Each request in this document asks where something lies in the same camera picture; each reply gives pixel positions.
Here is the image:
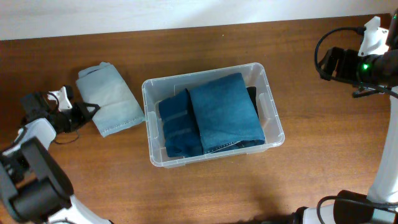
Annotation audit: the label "light grey jeans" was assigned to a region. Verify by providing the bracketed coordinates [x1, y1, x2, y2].
[76, 62, 144, 138]

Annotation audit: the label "blue denim jeans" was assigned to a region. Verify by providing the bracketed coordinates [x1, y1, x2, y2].
[190, 73, 266, 154]

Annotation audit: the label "black garment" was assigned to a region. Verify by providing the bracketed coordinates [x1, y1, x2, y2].
[246, 86, 259, 116]

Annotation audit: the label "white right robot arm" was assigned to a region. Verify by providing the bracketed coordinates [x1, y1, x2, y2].
[293, 76, 397, 203]

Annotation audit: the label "clear plastic storage container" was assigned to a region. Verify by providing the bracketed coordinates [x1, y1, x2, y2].
[142, 62, 285, 168]

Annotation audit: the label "dark blue garment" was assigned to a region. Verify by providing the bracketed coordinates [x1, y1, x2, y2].
[159, 89, 203, 157]

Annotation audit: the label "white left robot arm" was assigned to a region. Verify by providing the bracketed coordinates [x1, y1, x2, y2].
[1, 90, 109, 223]

